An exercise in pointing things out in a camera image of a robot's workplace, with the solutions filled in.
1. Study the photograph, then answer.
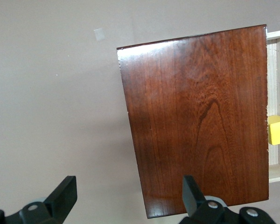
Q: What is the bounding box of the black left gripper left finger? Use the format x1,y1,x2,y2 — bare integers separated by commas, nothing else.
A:
0,176,78,224

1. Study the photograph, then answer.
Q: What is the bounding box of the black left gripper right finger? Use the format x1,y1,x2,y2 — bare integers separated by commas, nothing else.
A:
179,175,277,224

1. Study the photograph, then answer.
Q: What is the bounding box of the dark brown wooden cabinet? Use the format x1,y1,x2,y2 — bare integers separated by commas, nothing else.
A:
116,23,270,219

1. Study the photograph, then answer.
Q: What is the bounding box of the brown paper table cover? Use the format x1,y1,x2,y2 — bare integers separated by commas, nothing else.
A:
0,0,280,224

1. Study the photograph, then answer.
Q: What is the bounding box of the small clear tape patch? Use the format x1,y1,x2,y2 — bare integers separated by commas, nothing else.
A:
93,28,106,42

